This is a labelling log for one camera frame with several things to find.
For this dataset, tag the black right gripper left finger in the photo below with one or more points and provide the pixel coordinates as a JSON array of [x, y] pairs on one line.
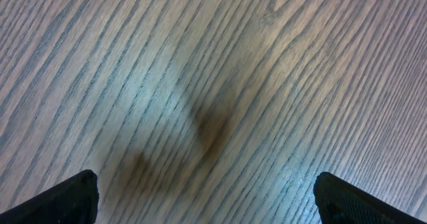
[[74, 200]]

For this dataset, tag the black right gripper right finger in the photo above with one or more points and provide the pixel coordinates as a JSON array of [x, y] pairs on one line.
[[339, 202]]

